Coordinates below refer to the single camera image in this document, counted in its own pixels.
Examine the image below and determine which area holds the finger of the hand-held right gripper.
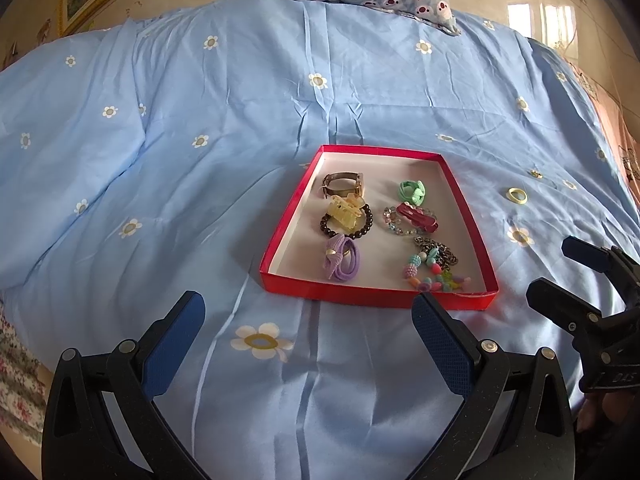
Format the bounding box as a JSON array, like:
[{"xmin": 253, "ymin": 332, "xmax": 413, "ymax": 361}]
[
  {"xmin": 526, "ymin": 277, "xmax": 603, "ymax": 333},
  {"xmin": 561, "ymin": 236, "xmax": 626, "ymax": 281}
]

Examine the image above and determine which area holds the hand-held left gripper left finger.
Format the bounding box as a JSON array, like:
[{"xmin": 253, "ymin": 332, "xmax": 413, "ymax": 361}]
[{"xmin": 42, "ymin": 290, "xmax": 211, "ymax": 480}]

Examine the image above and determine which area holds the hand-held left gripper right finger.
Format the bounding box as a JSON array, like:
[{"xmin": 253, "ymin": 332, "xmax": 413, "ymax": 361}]
[{"xmin": 411, "ymin": 291, "xmax": 576, "ymax": 480}]

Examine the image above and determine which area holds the colourful bead bracelet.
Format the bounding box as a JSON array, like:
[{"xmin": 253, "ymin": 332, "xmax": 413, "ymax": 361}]
[{"xmin": 400, "ymin": 245, "xmax": 471, "ymax": 293}]

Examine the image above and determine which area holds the silver chain bracelet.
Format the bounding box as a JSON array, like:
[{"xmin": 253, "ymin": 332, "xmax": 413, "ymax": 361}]
[{"xmin": 414, "ymin": 235, "xmax": 458, "ymax": 268}]

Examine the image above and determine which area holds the purple bow hair tie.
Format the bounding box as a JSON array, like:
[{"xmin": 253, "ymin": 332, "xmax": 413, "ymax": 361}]
[{"xmin": 322, "ymin": 233, "xmax": 362, "ymax": 282}]

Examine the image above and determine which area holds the red hair clip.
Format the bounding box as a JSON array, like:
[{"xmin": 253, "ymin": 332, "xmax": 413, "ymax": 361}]
[{"xmin": 397, "ymin": 202, "xmax": 441, "ymax": 233}]

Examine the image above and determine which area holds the yellow hair claw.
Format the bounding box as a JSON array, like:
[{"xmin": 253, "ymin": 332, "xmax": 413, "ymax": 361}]
[{"xmin": 326, "ymin": 196, "xmax": 365, "ymax": 233}]

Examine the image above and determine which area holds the red cardboard box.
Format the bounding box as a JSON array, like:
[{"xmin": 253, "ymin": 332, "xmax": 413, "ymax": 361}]
[{"xmin": 259, "ymin": 144, "xmax": 500, "ymax": 312}]

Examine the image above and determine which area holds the person's right hand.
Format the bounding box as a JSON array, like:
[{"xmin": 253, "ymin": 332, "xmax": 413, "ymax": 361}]
[{"xmin": 575, "ymin": 392, "xmax": 621, "ymax": 433}]

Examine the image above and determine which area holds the pink patterned blanket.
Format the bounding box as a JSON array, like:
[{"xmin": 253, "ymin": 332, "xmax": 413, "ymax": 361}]
[{"xmin": 565, "ymin": 55, "xmax": 640, "ymax": 201}]

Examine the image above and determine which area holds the blue flowered bedsheet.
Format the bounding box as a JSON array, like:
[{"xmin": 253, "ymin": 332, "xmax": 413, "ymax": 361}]
[{"xmin": 0, "ymin": 0, "xmax": 636, "ymax": 480}]

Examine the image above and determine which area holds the floral cloth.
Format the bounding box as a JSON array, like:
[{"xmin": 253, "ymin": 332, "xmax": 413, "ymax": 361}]
[{"xmin": 0, "ymin": 305, "xmax": 51, "ymax": 441}]

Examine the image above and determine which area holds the gold wrist watch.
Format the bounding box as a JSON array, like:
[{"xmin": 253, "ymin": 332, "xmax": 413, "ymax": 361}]
[{"xmin": 320, "ymin": 171, "xmax": 365, "ymax": 200}]

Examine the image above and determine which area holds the pastel bead bracelet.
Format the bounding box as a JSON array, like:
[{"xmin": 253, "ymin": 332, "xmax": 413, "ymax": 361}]
[{"xmin": 382, "ymin": 204, "xmax": 426, "ymax": 237}]

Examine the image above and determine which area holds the dark bead bracelet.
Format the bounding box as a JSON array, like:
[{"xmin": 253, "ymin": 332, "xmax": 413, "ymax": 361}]
[{"xmin": 319, "ymin": 203, "xmax": 374, "ymax": 240}]

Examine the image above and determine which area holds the green hair tie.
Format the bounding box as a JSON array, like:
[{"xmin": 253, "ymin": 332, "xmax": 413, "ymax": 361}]
[{"xmin": 398, "ymin": 180, "xmax": 431, "ymax": 206}]

